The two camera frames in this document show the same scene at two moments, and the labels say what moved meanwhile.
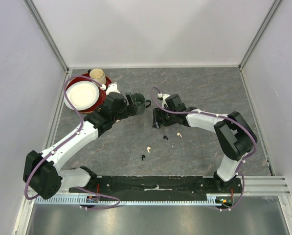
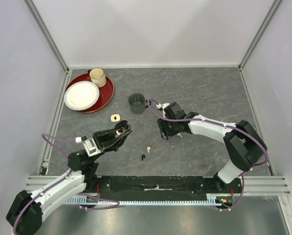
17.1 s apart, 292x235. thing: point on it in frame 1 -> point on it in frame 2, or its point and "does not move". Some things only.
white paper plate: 84,95 does not move
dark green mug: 140,103 does not move
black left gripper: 131,108 -> 107,140
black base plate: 159,186 does not move
